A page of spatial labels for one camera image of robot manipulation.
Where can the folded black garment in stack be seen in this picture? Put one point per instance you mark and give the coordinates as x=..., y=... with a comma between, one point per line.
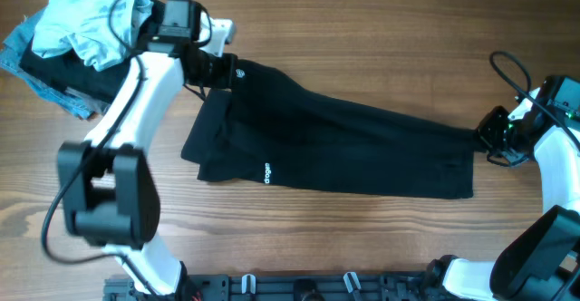
x=68, y=71

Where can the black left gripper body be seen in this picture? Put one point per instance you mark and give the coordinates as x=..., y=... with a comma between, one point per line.
x=217, y=72

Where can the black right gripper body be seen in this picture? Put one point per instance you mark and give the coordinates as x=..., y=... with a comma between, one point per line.
x=502, y=134

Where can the folded grey garment in stack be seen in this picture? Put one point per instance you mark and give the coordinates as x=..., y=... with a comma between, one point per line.
x=94, y=105

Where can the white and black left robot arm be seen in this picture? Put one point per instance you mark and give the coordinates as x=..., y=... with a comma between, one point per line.
x=108, y=195

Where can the folded blue denim jeans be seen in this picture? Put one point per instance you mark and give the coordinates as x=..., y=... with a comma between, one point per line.
x=12, y=50

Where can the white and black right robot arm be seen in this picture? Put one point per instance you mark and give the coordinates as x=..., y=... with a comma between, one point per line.
x=545, y=128

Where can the black t-shirt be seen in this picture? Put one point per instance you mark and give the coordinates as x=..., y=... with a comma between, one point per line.
x=269, y=129

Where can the light blue crumpled garment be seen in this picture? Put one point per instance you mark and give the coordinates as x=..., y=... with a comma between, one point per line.
x=99, y=31

